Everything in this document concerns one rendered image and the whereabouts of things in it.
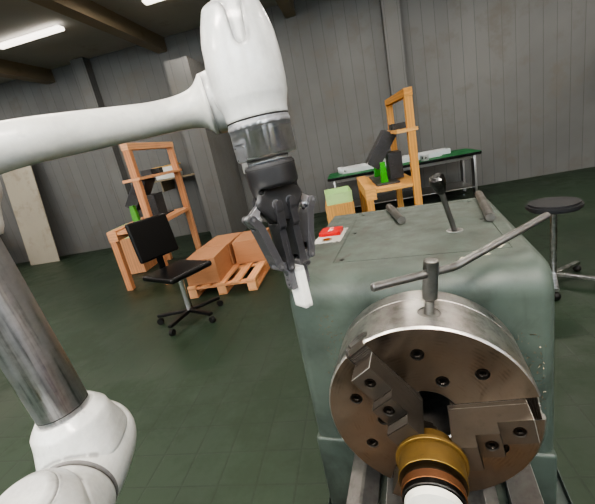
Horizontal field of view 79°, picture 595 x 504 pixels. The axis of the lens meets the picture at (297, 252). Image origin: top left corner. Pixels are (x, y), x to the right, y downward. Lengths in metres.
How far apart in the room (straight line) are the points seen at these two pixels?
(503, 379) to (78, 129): 0.69
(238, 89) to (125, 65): 8.59
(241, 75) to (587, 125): 8.49
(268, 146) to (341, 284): 0.33
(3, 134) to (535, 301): 0.82
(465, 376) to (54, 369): 0.74
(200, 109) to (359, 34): 7.30
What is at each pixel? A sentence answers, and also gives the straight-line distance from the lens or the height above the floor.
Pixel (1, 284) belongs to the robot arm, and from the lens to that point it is 0.84.
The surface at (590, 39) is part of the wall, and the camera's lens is 8.84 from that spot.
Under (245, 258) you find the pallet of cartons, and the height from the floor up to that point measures 0.22.
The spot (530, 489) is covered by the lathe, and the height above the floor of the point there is 0.86.
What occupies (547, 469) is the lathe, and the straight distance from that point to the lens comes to 0.95.
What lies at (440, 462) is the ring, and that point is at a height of 1.12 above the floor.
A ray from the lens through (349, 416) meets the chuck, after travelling 0.67.
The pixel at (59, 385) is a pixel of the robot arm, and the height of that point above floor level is 1.16.
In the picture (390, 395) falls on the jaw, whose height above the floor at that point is 1.16.
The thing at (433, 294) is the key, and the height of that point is 1.27.
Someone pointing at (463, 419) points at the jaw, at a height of 1.11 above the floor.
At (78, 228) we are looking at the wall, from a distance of 10.28.
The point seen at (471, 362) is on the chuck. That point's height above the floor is 1.18.
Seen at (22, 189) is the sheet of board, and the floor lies 1.74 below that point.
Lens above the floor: 1.52
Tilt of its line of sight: 16 degrees down
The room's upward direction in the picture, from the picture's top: 12 degrees counter-clockwise
